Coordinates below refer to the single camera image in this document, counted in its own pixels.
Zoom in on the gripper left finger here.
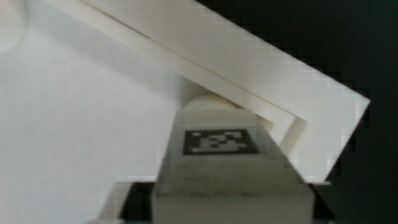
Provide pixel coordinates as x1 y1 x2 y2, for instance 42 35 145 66
87 182 154 224

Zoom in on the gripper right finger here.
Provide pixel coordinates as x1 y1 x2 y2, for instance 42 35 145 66
309 182 337 224

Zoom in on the white leg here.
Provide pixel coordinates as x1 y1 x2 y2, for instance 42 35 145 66
151 95 314 224

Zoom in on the white square tabletop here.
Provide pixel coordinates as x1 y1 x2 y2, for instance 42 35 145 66
0 0 369 224

